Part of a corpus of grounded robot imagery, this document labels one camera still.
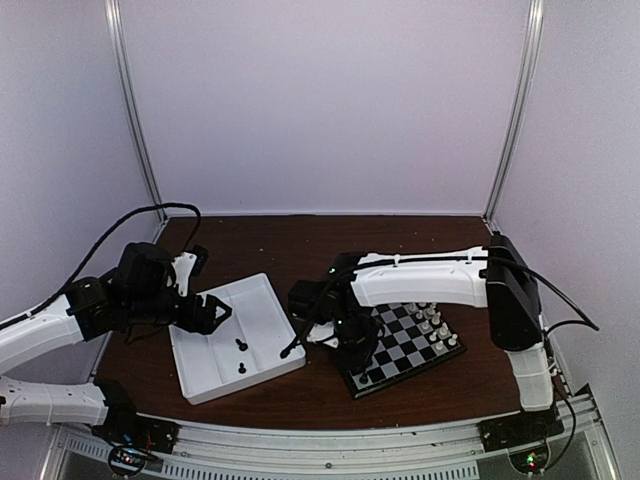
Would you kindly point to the front aluminium rail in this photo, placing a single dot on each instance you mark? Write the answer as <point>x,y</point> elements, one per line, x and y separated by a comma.
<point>452,450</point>

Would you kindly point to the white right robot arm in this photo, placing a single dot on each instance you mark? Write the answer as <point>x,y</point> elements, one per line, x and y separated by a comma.
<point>494,278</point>

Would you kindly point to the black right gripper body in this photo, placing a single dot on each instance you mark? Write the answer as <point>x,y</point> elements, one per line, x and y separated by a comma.
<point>361,338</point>

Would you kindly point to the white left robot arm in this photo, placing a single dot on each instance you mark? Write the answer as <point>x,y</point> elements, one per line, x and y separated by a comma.
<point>49,398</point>

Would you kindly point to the left circuit board with LEDs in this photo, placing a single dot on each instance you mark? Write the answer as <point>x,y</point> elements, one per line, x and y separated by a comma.
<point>126,461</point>

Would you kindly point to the aluminium frame post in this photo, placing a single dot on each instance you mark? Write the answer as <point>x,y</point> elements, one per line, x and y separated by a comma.
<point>529,59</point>
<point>118,41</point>

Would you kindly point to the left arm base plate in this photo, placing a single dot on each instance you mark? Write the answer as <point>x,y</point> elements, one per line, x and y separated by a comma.
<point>144,433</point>

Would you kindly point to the right aluminium frame post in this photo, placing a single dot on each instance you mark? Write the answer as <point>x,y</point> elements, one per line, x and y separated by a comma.
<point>529,59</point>

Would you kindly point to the right circuit board with LEDs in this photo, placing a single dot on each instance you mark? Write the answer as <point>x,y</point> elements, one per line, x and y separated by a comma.
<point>530,461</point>

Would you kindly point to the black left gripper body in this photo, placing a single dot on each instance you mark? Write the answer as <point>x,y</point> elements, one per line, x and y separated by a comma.
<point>145,308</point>

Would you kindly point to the left aluminium frame post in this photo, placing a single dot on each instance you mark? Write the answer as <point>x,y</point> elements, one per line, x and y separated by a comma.
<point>118,41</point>

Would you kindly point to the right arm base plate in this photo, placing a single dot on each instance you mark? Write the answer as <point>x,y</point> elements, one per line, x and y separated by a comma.
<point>518,429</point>

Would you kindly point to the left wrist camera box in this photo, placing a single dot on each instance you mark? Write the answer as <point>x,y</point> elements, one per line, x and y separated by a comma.
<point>186,265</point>

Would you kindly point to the circuit board with leds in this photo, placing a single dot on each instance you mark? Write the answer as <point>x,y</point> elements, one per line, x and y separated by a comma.
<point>530,461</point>
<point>126,461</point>

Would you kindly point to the black and grey chessboard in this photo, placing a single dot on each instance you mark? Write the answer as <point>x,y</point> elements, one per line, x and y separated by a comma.
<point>403,350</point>

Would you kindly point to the white compartment tray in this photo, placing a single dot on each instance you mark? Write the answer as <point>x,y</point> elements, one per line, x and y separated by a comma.
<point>207,366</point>

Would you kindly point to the black pieces pile in tray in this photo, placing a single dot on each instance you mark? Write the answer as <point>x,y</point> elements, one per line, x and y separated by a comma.
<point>242,348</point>

